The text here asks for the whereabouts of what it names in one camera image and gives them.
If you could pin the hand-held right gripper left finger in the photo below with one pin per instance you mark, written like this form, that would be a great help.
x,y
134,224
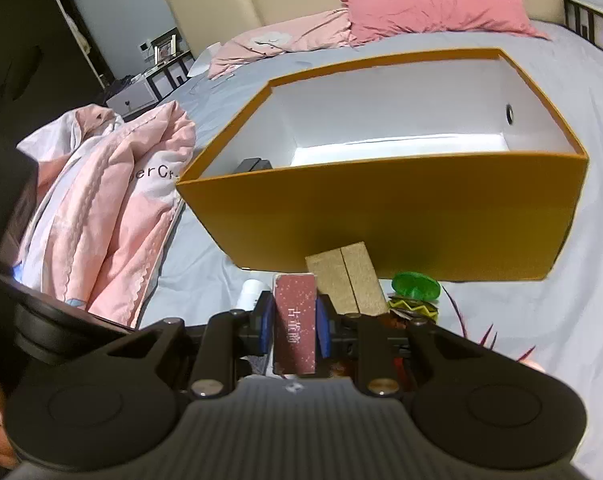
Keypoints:
x,y
264,326

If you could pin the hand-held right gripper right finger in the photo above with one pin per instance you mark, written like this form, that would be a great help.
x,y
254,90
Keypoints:
x,y
324,327

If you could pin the dark red small box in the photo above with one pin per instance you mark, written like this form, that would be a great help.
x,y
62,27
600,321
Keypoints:
x,y
296,325

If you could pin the orange storage box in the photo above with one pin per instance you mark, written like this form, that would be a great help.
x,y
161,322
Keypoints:
x,y
391,210

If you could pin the white small bottle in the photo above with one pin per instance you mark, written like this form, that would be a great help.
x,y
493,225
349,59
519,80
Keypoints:
x,y
251,292

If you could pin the brown cork block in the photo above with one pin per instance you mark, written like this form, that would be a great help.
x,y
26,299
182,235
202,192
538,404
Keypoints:
x,y
331,280
364,275

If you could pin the green top toy burger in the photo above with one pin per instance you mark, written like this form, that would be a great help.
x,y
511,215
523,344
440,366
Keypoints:
x,y
415,287

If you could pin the pink white jacket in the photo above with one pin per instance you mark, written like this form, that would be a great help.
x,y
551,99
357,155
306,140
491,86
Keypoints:
x,y
106,220

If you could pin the black small item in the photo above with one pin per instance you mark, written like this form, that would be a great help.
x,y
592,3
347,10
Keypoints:
x,y
254,165

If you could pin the red spiked toy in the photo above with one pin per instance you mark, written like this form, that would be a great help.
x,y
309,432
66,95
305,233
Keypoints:
x,y
486,337

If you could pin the dark wardrobe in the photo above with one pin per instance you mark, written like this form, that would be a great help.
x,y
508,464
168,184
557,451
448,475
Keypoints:
x,y
16,35

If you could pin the white black nightstand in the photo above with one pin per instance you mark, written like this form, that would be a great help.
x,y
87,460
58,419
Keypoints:
x,y
136,91
589,22

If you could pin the light pink pillow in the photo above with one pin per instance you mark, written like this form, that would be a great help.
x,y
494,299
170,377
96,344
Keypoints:
x,y
281,40

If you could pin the silver photo frame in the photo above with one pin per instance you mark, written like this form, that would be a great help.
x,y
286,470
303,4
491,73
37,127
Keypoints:
x,y
164,47

